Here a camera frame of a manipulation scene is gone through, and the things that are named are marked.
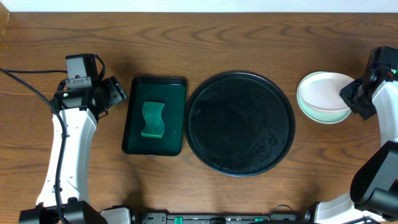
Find white plate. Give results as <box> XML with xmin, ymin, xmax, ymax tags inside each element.
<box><xmin>298</xmin><ymin>72</ymin><xmax>354</xmax><ymax>113</ymax></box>

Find mint plate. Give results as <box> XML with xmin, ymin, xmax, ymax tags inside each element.
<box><xmin>296</xmin><ymin>72</ymin><xmax>354</xmax><ymax>124</ymax></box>
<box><xmin>297</xmin><ymin>95</ymin><xmax>351</xmax><ymax>124</ymax></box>

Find green sponge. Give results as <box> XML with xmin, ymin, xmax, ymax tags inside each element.
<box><xmin>141</xmin><ymin>101</ymin><xmax>165</xmax><ymax>139</ymax></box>

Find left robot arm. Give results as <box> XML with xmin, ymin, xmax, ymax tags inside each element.
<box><xmin>19</xmin><ymin>77</ymin><xmax>131</xmax><ymax>223</ymax></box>

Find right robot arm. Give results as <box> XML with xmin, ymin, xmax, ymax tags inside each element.
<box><xmin>303</xmin><ymin>46</ymin><xmax>397</xmax><ymax>223</ymax></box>

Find black rectangular tray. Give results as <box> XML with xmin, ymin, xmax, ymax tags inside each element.
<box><xmin>122</xmin><ymin>77</ymin><xmax>187</xmax><ymax>156</ymax></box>

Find black round tray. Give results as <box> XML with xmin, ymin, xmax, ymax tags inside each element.
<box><xmin>184</xmin><ymin>71</ymin><xmax>295</xmax><ymax>177</ymax></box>

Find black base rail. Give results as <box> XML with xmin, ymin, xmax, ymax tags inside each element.
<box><xmin>99</xmin><ymin>211</ymin><xmax>312</xmax><ymax>224</ymax></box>

